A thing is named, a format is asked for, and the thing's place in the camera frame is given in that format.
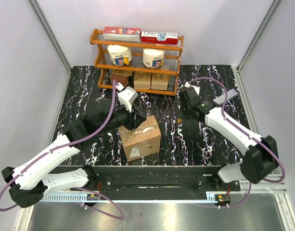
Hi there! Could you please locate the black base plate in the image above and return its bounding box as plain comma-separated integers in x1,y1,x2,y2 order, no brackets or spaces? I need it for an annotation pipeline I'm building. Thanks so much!
69,165,241,202

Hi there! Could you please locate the brown cardboard express box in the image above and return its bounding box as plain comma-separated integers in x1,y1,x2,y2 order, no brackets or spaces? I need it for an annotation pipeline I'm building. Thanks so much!
118,115,161,161

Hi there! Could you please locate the left toilet paper roll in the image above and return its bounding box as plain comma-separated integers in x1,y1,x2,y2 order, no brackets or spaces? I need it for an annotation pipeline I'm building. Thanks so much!
107,45,132,66

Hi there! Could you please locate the middle beige sponge pack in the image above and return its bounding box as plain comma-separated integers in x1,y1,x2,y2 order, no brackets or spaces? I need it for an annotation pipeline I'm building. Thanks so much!
133,72,152,90

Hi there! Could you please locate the beige sponge pack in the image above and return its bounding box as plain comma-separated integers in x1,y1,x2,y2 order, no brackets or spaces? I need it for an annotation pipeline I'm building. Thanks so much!
151,73,169,90
133,72,152,90

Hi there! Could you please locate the red white toothpaste box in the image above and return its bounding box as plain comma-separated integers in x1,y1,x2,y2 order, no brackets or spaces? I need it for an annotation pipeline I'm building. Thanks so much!
141,31,178,45

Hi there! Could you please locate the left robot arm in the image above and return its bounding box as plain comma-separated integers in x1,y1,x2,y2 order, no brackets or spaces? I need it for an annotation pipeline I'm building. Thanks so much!
2,100,147,208

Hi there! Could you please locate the grey toothpaste box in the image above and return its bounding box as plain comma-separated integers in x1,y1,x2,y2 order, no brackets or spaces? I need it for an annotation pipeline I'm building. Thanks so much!
213,89,238,107

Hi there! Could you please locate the toilet paper roll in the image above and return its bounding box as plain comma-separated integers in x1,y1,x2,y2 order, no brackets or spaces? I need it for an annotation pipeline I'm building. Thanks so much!
107,45,132,66
143,48,165,69

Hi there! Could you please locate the red silver toothpaste box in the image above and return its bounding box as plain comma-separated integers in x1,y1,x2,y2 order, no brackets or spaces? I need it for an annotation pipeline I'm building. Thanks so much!
103,26,141,42

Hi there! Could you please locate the right toilet paper roll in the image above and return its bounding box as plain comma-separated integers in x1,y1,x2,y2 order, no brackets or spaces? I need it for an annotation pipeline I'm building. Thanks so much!
143,48,165,69

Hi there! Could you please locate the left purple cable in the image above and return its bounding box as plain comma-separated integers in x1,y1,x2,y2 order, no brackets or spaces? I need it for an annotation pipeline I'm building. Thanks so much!
0,79,125,220

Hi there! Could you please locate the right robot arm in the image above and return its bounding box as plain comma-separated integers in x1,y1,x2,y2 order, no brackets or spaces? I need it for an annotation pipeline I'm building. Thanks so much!
179,86,279,191

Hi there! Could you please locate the brown scouring pad pack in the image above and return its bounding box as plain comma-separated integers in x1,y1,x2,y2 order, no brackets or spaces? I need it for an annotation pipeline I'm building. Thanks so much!
110,69,133,86

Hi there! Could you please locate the right beige sponge pack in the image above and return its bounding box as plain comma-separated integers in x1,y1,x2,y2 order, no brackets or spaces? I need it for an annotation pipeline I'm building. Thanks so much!
151,73,169,90

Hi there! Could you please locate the orange wooden shelf rack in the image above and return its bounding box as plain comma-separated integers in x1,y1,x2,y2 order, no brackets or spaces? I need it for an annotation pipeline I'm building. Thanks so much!
90,29,184,96

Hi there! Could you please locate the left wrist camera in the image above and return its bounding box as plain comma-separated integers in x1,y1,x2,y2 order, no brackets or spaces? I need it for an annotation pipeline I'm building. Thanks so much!
117,86,138,113

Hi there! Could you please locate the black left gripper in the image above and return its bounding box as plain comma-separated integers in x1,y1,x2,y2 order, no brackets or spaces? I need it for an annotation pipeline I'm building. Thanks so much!
99,101,148,135

